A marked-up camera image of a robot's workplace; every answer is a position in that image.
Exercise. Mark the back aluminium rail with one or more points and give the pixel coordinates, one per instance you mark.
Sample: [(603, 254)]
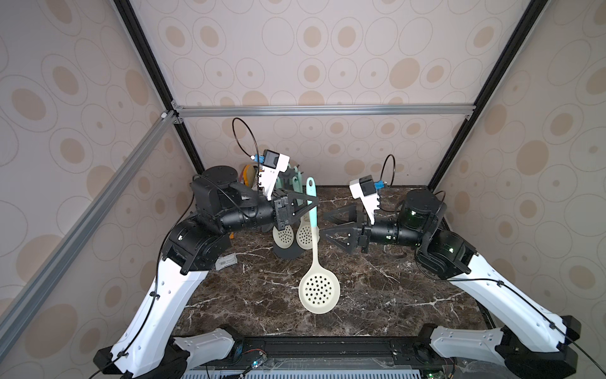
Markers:
[(325, 110)]

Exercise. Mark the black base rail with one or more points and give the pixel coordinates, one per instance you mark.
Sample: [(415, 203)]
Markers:
[(326, 350)]

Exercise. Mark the cream skimmer pile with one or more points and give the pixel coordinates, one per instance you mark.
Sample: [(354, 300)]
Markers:
[(284, 239), (319, 289)]

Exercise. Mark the left aluminium rail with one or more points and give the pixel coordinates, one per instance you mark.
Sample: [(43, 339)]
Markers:
[(39, 288)]

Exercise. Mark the grey utensil rack stand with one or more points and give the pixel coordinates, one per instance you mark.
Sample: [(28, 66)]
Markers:
[(290, 180)]

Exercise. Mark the aluminium rail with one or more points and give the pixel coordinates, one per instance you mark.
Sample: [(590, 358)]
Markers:
[(39, 288), (325, 110)]

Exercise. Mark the left yellow toast slice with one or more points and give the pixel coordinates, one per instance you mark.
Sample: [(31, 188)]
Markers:
[(249, 175)]

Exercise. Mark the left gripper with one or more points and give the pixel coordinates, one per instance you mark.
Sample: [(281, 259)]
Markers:
[(284, 209)]

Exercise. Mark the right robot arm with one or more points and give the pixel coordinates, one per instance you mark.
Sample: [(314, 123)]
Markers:
[(533, 342)]

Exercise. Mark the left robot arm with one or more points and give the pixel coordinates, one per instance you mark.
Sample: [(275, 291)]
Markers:
[(190, 251)]

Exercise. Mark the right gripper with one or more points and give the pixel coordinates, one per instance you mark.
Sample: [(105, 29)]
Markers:
[(359, 232)]

